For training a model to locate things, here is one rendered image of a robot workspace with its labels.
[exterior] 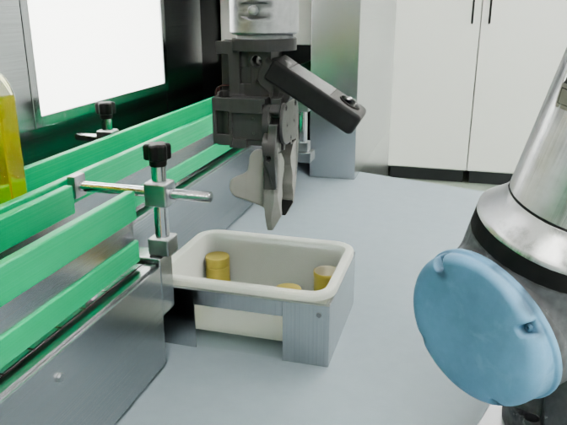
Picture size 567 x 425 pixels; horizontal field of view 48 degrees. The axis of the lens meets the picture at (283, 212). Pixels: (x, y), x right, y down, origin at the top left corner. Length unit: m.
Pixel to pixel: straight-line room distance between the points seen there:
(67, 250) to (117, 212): 0.09
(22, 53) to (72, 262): 0.42
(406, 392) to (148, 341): 0.28
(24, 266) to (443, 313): 0.32
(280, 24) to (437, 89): 3.57
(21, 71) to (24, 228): 0.34
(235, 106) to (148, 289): 0.22
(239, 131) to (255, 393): 0.29
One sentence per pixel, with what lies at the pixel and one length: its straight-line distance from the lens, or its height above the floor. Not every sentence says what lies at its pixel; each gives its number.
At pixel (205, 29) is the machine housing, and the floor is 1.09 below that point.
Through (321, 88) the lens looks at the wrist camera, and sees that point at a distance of 0.70.
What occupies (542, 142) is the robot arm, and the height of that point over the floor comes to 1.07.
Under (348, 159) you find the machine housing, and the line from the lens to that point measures 1.50.
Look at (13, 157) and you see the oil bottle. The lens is 0.70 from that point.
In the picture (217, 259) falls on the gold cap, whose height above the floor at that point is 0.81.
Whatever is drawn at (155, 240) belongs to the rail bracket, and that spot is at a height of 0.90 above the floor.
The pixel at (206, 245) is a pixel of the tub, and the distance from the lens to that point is 0.91.
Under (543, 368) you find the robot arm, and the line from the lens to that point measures 0.45.
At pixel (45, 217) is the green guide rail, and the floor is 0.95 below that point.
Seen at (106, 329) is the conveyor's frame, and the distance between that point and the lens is 0.63.
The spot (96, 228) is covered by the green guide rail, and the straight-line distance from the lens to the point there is 0.62.
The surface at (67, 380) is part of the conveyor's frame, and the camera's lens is 0.59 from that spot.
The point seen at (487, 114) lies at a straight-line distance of 4.25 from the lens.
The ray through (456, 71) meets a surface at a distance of 4.21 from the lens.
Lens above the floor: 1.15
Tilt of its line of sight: 19 degrees down
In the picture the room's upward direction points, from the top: straight up
